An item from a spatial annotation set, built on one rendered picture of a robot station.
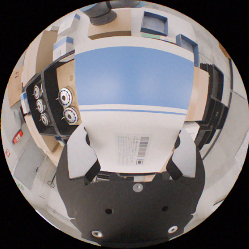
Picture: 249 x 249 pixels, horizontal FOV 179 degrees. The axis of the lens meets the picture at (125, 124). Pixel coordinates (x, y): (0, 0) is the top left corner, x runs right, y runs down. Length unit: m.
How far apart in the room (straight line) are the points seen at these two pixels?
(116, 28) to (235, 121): 2.99
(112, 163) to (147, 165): 0.06
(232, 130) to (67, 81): 3.23
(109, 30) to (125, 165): 0.55
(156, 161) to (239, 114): 2.87
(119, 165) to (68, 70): 0.46
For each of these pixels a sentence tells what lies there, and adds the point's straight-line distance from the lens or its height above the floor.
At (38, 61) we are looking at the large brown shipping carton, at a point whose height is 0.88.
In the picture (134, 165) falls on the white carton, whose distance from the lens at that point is 0.15.
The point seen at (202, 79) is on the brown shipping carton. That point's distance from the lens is 0.52.
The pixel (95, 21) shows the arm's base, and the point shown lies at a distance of 0.55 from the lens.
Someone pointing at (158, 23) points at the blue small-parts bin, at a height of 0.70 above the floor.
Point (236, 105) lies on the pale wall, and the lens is 2.99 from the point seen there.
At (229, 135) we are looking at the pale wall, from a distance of 3.04.
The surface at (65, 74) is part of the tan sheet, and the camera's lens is 0.51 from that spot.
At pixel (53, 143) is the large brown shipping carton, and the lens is 0.99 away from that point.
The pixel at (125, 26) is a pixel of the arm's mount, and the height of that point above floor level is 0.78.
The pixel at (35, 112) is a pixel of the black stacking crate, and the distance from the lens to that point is 0.78.
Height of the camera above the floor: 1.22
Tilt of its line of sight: 58 degrees down
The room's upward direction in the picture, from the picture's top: 176 degrees counter-clockwise
